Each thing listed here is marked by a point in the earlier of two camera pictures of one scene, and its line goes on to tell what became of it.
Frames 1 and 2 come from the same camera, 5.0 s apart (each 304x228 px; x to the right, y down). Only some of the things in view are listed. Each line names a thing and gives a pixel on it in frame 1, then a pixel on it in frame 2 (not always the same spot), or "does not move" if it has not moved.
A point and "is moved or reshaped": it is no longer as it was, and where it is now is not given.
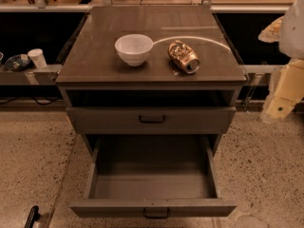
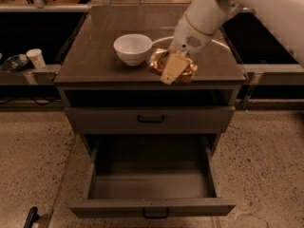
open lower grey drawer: [150, 176] does not move
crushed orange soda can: [182, 57] is moved or reshaped
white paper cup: [37, 57] does not move
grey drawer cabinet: [154, 88] does not move
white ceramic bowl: [134, 47] does not move
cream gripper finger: [287, 93] to [186, 39]
